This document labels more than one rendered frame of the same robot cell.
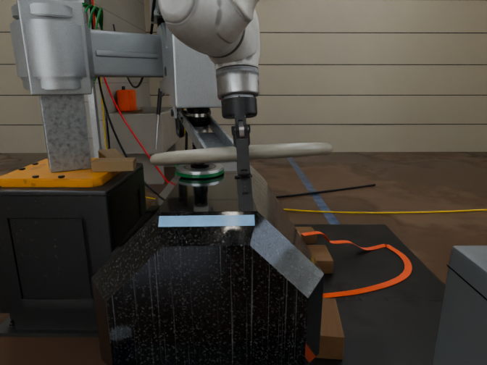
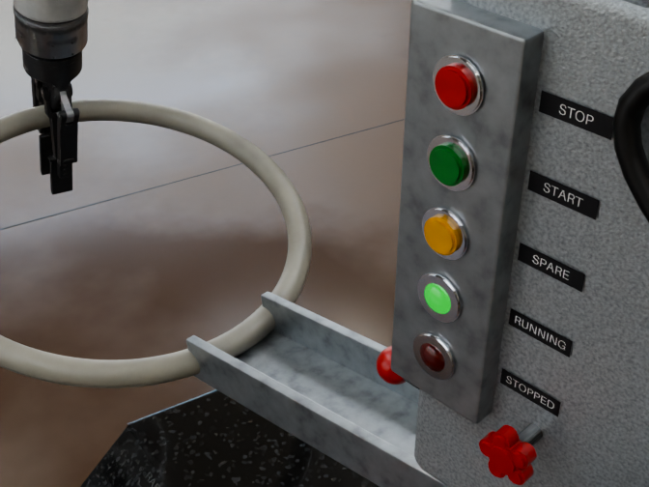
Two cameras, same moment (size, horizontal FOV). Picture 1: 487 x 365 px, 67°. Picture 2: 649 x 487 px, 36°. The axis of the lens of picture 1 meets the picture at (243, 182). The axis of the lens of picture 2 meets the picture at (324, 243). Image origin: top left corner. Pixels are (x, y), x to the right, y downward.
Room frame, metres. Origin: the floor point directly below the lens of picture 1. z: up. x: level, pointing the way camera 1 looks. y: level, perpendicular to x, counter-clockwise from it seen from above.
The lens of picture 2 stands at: (2.01, -0.26, 1.71)
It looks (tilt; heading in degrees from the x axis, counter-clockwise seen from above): 35 degrees down; 151
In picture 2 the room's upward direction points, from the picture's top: straight up
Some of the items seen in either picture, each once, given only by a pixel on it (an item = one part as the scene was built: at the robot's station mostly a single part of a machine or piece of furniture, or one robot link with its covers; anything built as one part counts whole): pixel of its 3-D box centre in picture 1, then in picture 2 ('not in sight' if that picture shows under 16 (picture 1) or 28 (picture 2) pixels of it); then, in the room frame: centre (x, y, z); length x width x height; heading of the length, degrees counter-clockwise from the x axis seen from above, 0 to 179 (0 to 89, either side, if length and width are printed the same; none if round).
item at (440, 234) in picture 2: not in sight; (443, 234); (1.59, 0.05, 1.35); 0.03 x 0.01 x 0.03; 17
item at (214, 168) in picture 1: (199, 167); not in sight; (1.62, 0.20, 0.83); 0.21 x 0.21 x 0.01
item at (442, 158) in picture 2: not in sight; (449, 163); (1.59, 0.05, 1.40); 0.03 x 0.01 x 0.03; 17
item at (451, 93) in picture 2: not in sight; (456, 86); (1.59, 0.05, 1.45); 0.03 x 0.01 x 0.03; 17
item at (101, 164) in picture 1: (114, 164); not in sight; (1.80, 0.65, 0.81); 0.20 x 0.10 x 0.05; 98
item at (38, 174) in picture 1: (70, 169); not in sight; (1.85, 0.90, 0.76); 0.49 x 0.49 x 0.05; 0
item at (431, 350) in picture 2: not in sight; (435, 356); (1.59, 0.06, 1.25); 0.02 x 0.01 x 0.02; 17
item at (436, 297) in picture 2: not in sight; (439, 297); (1.59, 0.06, 1.30); 0.02 x 0.01 x 0.02; 17
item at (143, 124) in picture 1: (150, 143); not in sight; (4.82, 1.24, 0.43); 1.30 x 0.62 x 0.86; 1
